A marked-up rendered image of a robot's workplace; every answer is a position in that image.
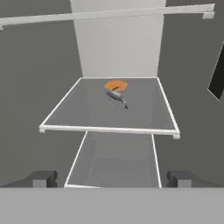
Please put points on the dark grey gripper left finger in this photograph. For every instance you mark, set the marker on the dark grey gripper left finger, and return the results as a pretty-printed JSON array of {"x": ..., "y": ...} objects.
[{"x": 43, "y": 178}]

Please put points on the grey fish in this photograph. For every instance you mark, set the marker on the grey fish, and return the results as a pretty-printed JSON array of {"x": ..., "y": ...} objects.
[{"x": 116, "y": 98}]

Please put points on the orange round fruit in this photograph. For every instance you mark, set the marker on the orange round fruit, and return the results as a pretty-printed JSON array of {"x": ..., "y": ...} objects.
[{"x": 115, "y": 85}]

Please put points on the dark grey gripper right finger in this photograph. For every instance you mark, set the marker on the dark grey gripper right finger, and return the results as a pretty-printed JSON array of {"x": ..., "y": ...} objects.
[{"x": 178, "y": 178}]

